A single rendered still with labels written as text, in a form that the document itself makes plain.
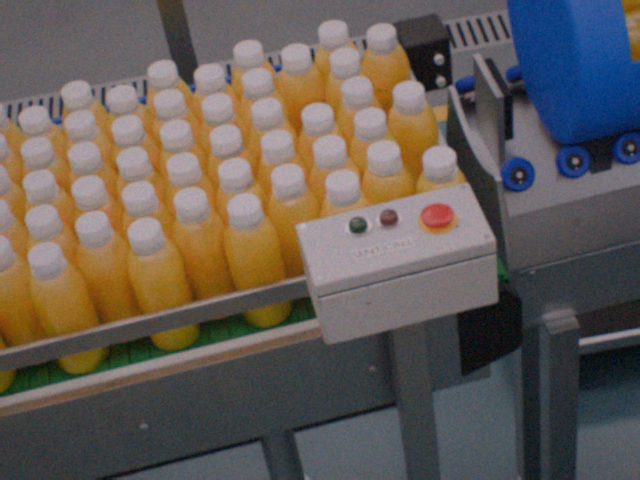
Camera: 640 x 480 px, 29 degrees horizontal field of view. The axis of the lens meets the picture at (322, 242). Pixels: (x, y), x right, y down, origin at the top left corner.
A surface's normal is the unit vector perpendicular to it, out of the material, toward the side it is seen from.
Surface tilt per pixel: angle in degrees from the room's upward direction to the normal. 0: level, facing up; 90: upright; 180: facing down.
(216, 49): 0
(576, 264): 110
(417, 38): 0
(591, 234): 70
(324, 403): 90
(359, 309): 90
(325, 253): 0
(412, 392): 90
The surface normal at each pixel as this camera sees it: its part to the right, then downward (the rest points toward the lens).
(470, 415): -0.13, -0.71
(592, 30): 0.11, 0.15
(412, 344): 0.22, 0.66
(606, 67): 0.18, 0.45
